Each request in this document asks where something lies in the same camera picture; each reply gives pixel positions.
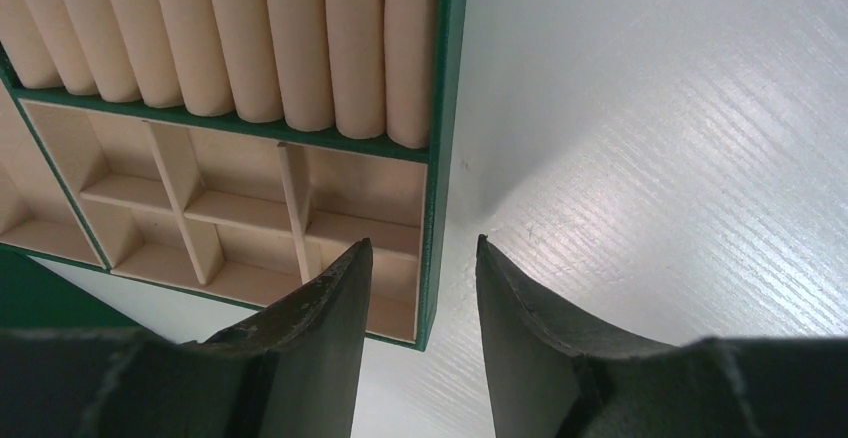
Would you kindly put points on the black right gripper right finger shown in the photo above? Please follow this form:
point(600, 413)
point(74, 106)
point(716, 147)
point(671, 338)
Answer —
point(555, 370)

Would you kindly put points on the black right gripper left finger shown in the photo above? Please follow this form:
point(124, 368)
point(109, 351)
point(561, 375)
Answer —
point(289, 370)

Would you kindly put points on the green jewelry tray insert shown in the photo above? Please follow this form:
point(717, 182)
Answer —
point(233, 149)

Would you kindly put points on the green jewelry box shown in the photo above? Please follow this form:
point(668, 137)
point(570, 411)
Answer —
point(32, 296)

